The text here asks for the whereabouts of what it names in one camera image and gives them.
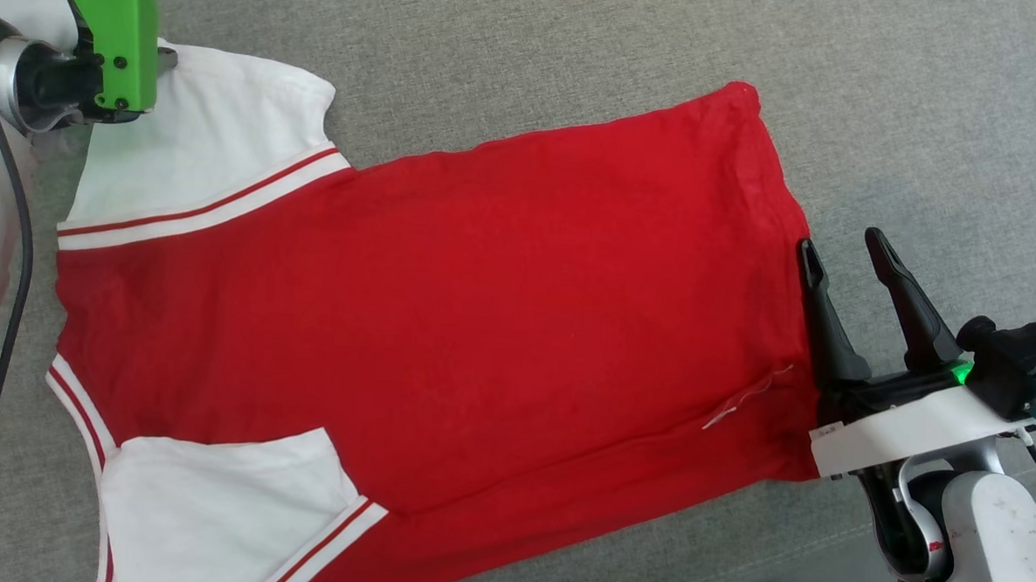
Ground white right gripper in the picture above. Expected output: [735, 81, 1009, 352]
[786, 223, 1036, 489]

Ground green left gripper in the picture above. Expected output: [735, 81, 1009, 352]
[48, 0, 183, 116]

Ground red and white jersey shirt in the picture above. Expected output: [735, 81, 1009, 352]
[36, 35, 841, 582]

